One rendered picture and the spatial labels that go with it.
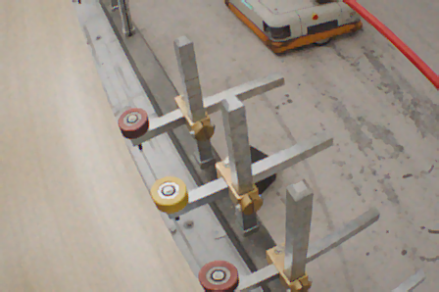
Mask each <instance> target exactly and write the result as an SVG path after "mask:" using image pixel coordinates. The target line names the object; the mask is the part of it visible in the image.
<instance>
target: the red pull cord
mask: <svg viewBox="0 0 439 292"><path fill-rule="evenodd" d="M342 1H343V2H344V3H345V4H347V5H348V6H349V7H351V8H352V9H353V10H354V11H355V12H356V13H358V14H359V15H361V16H362V18H364V19H365V20H366V21H367V22H368V23H370V24H371V25H372V26H373V27H374V28H375V29H376V30H378V31H379V32H380V33H381V34H382V35H383V36H384V37H386V39H387V40H389V41H390V42H391V43H392V44H393V45H394V46H395V47H396V48H397V49H398V50H399V51H401V52H402V54H404V56H405V57H406V58H407V59H408V60H410V61H411V62H412V63H413V65H415V67H416V68H418V69H419V70H420V72H421V73H422V74H423V75H425V77H426V78H427V79H428V80H429V81H430V82H431V83H432V84H433V86H435V88H436V89H438V91H439V76H438V75H437V74H436V73H435V72H433V71H432V69H431V68H430V67H429V66H428V65H427V64H426V63H425V62H424V61H423V60H422V59H421V58H420V57H419V56H418V55H417V54H416V53H415V52H414V51H413V50H412V49H411V48H409V46H407V44H406V43H404V41H402V40H401V39H400V38H399V37H398V36H397V35H396V34H395V33H394V32H392V31H391V30H390V29H389V28H388V27H387V26H386V25H385V24H383V23H381V22H380V21H379V20H378V19H377V18H376V17H375V16H374V15H372V14H371V13H370V12H369V11H367V10H366V8H364V7H362V6H361V5H360V4H359V3H358V2H357V1H355V0H342Z"/></svg>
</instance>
